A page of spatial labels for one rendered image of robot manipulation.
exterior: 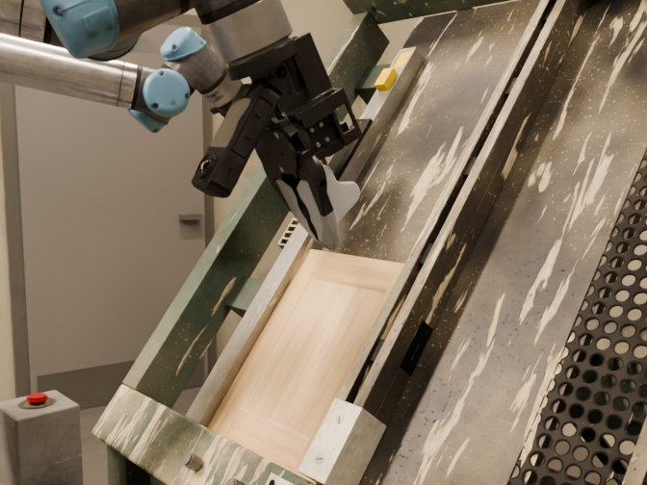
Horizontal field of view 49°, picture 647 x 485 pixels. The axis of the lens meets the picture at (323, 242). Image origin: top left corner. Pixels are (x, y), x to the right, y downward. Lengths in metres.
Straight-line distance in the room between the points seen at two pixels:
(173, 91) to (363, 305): 0.49
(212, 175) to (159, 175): 3.48
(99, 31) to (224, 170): 0.16
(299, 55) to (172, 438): 0.89
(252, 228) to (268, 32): 1.05
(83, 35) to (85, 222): 3.40
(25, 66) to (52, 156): 2.74
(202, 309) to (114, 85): 0.61
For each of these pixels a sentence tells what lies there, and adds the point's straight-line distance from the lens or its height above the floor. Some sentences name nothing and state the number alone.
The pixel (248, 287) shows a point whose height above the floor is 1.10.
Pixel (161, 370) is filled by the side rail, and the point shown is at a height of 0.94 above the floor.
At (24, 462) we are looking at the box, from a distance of 1.47.
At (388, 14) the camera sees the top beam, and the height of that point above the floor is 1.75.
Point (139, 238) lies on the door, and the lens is 4.12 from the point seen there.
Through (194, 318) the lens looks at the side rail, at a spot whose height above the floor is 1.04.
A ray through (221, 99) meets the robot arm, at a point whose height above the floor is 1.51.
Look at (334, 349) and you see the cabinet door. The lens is 1.28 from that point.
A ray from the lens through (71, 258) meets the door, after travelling 4.02.
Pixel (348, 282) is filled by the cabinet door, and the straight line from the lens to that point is 1.35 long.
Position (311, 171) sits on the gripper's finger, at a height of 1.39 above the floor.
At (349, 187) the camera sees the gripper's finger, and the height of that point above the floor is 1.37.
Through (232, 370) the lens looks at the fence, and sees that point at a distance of 1.41.
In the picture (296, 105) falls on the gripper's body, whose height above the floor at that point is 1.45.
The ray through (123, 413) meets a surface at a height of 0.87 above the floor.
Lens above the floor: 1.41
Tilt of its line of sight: 7 degrees down
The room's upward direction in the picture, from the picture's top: straight up
